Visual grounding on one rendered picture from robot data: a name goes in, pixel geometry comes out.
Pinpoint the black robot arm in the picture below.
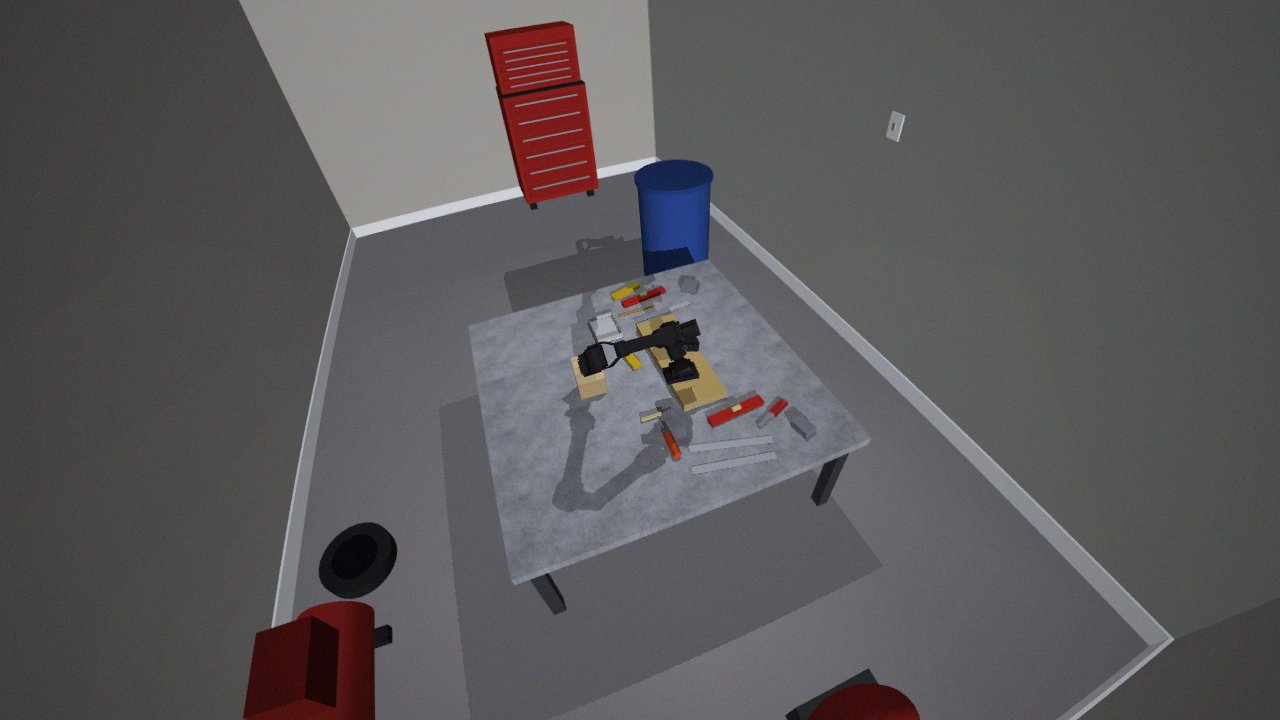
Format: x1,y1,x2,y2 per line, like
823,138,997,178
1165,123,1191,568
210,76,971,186
577,319,701,377

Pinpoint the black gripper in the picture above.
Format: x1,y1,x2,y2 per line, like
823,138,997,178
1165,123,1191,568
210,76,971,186
666,345,694,378

